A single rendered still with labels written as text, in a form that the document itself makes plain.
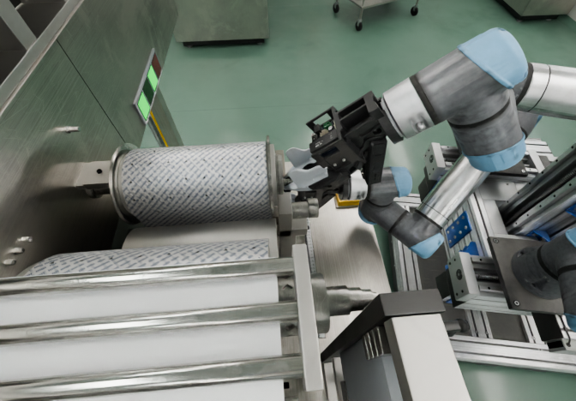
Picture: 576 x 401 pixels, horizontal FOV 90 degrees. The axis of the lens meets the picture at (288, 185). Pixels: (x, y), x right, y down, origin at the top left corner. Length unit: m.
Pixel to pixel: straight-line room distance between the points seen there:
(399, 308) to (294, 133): 2.18
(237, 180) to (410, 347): 0.34
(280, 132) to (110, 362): 2.22
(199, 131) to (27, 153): 2.04
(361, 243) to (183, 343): 0.69
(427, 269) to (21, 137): 1.62
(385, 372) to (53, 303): 0.28
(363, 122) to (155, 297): 0.32
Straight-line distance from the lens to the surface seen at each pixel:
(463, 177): 0.79
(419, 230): 0.77
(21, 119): 0.53
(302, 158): 0.51
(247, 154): 0.49
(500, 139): 0.48
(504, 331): 1.79
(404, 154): 2.40
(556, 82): 0.61
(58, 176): 0.57
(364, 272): 0.85
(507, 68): 0.43
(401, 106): 0.42
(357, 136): 0.44
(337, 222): 0.90
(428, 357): 0.26
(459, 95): 0.42
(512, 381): 2.00
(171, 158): 0.52
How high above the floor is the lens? 1.68
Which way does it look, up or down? 55 degrees down
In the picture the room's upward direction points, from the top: straight up
